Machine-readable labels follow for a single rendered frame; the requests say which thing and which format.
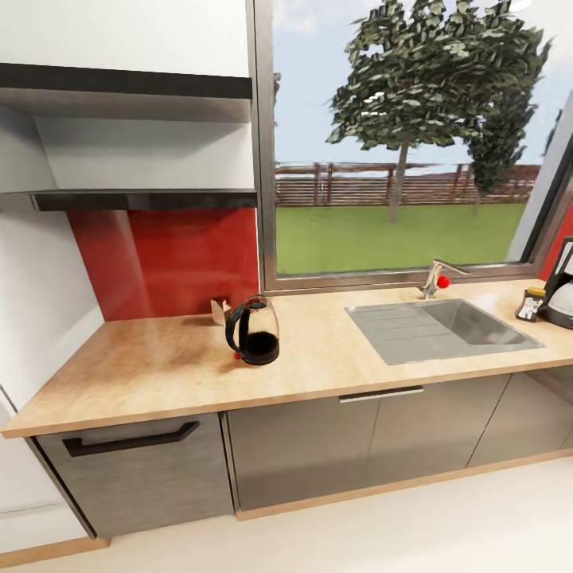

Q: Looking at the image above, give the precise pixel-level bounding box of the bottle of coffee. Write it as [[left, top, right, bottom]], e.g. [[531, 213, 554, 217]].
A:
[[515, 286, 547, 322]]

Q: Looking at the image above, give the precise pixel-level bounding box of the electric kettle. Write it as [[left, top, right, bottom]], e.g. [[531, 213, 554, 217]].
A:
[[225, 294, 279, 365]]

